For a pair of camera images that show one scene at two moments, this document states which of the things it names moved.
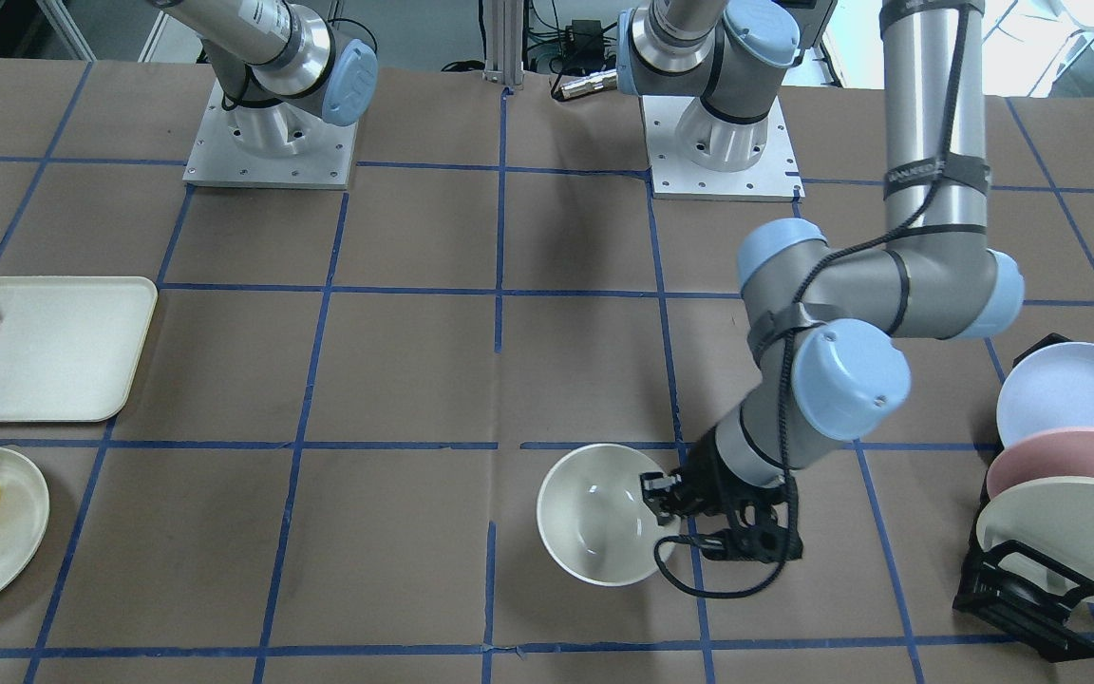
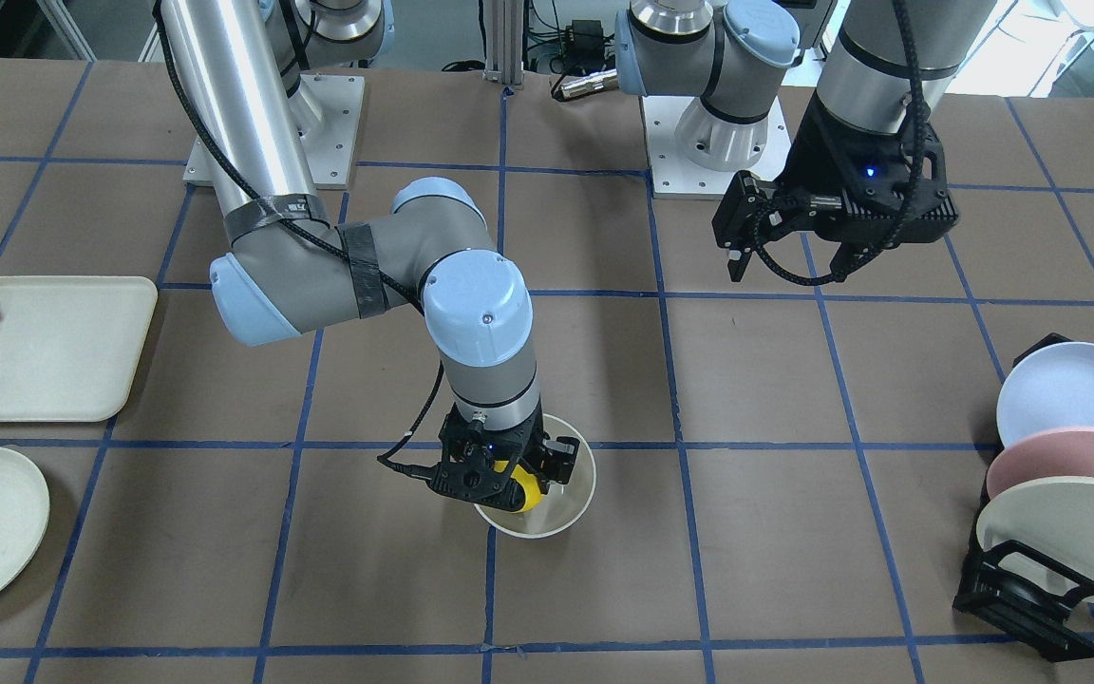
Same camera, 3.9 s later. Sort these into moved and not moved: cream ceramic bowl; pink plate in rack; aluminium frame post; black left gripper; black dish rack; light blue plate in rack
Moved: black left gripper; cream ceramic bowl
Not moved: black dish rack; aluminium frame post; pink plate in rack; light blue plate in rack
